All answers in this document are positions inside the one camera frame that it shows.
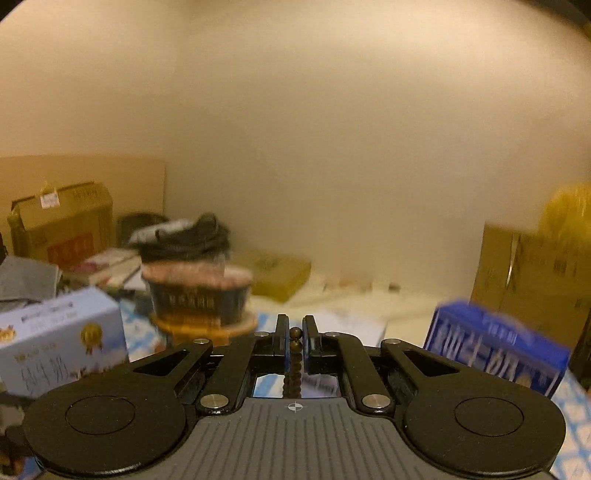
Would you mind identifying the brown wooden bead necklace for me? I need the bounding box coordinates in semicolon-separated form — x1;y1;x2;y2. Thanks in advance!
280;326;306;399

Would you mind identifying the flat yellow cardboard box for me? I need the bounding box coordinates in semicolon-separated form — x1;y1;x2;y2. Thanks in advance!
231;249;311;303

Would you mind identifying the middle orange-label food bowl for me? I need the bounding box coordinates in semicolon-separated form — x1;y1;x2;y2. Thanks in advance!
149;311;259;346

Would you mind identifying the top black food bowl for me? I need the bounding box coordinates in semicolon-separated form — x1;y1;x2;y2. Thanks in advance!
141;261;252;326

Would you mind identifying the blue milk carton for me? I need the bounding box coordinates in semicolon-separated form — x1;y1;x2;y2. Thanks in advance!
424;301;570;398

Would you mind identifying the stack of books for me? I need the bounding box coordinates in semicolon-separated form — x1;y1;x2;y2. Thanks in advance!
63;248;141;285

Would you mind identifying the cardboard box at right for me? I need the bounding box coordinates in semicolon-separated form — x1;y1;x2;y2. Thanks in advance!
471;224;590;349

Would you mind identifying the cardboard box at left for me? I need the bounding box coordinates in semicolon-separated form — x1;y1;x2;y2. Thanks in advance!
7;182;114;269

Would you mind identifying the grey folded cloth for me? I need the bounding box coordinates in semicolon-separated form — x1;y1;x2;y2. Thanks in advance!
1;256;61;312

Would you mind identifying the blue checked tablecloth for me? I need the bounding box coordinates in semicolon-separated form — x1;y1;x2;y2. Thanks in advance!
119;297;590;479

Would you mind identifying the yellow plastic bag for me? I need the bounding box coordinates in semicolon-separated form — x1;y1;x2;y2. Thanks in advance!
538;183;590;245

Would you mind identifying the coiled black cable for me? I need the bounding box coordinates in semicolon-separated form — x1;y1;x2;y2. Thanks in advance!
117;211;233;263

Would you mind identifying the wooden board against wall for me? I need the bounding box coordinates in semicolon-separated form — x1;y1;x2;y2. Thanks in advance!
0;154;167;241

